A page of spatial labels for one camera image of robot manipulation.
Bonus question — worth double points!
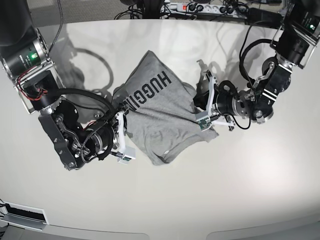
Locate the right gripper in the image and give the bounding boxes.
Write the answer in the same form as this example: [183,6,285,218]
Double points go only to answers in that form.
[92,118,115,161]

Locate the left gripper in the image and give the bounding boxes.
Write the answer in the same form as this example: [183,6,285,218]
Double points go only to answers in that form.
[193,80,250,118]

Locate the grey t-shirt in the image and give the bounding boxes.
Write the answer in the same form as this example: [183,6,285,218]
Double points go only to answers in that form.
[112,50,219,166]

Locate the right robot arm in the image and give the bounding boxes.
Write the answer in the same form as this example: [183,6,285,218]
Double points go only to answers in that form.
[0,0,136,170]

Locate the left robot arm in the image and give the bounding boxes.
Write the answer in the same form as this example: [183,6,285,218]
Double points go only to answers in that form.
[193,0,320,131]

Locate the black power adapter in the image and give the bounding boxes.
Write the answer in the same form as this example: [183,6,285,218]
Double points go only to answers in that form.
[245,7,283,29]

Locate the white power strip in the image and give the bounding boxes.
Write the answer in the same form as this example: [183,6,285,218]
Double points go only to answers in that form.
[161,1,249,19]

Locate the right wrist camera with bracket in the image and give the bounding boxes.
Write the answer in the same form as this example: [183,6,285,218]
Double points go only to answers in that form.
[110,110,136,165]

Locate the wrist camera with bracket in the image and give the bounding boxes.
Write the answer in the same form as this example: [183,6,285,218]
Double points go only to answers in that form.
[195,59,236,132]
[110,110,136,165]

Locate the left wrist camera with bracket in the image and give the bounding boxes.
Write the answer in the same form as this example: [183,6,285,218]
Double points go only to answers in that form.
[195,59,236,132]

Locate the grey cable tray box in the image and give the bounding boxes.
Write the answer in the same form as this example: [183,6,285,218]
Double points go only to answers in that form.
[0,200,49,232]

